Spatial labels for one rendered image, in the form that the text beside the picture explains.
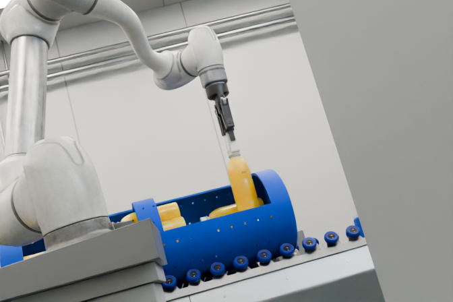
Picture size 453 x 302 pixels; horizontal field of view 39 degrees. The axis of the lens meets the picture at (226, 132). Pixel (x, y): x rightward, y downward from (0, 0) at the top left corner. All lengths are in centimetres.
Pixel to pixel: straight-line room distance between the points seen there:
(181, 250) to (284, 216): 33
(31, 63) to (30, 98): 11
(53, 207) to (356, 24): 108
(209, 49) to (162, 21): 378
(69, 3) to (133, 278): 85
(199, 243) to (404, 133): 153
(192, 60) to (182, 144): 342
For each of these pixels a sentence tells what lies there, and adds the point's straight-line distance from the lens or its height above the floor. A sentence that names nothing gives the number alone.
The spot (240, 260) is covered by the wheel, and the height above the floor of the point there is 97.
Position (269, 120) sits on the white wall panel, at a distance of 564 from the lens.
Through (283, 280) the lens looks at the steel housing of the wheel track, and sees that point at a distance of 201.
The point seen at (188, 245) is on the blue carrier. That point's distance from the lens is 195.
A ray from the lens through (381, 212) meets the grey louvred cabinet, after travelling 56.
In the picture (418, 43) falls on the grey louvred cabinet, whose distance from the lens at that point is 41.
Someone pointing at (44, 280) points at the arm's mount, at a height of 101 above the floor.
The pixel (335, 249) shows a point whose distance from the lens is 207.
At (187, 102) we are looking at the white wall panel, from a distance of 565.
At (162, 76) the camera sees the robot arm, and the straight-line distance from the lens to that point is 222.
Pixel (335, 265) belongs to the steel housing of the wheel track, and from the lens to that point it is 205.
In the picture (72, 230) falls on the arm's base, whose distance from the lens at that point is 147.
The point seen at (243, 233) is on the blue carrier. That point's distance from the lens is 198.
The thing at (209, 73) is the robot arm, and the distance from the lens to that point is 213.
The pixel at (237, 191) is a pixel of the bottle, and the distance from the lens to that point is 205.
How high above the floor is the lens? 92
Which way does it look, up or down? 12 degrees up
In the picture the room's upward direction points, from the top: 16 degrees counter-clockwise
